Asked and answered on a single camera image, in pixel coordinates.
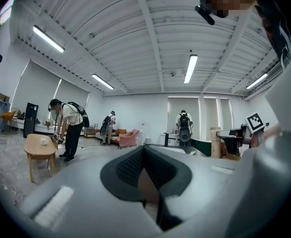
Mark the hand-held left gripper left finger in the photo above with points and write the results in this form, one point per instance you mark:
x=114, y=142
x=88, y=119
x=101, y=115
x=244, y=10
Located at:
x=86, y=195

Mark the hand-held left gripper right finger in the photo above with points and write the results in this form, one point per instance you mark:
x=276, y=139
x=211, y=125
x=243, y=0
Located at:
x=197, y=187

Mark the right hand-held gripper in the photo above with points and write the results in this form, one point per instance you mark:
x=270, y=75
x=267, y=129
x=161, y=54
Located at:
x=254, y=123

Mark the person's right forearm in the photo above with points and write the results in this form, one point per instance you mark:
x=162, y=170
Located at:
x=273, y=133

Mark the black backpack rig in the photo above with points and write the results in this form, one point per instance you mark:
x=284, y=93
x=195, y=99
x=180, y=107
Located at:
x=79, y=113
x=184, y=130
x=106, y=121

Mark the black faucet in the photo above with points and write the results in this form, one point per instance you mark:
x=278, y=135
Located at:
x=166, y=140

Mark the long ceiling light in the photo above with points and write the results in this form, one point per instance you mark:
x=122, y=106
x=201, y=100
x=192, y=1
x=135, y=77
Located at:
x=102, y=81
x=190, y=68
x=257, y=80
x=48, y=39

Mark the wooden oval table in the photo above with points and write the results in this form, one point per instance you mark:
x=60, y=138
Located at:
x=36, y=150

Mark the small white mug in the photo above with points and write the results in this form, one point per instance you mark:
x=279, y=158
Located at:
x=44, y=142

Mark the white water dispenser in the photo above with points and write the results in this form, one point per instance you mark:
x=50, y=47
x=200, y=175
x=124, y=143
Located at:
x=148, y=140

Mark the pink armchair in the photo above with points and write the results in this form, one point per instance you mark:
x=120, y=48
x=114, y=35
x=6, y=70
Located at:
x=126, y=139

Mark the orange sofa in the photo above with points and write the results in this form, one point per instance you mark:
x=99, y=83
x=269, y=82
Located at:
x=122, y=132

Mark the ceiling smoke detector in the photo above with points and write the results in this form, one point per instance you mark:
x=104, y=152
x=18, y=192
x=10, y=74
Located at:
x=172, y=74

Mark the white low cabinet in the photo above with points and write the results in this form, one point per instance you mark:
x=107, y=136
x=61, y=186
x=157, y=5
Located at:
x=41, y=128

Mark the black tall appliance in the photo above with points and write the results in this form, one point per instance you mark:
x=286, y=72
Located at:
x=30, y=120

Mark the person's black printed t-shirt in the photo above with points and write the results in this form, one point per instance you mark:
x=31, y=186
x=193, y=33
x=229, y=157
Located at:
x=288, y=33

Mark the cardboard box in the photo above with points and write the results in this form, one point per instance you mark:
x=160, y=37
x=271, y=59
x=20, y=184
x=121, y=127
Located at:
x=2, y=97

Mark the skylight window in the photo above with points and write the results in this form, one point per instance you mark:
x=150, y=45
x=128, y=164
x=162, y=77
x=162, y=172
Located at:
x=7, y=7

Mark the black head-worn camera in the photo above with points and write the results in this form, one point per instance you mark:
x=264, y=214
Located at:
x=205, y=15

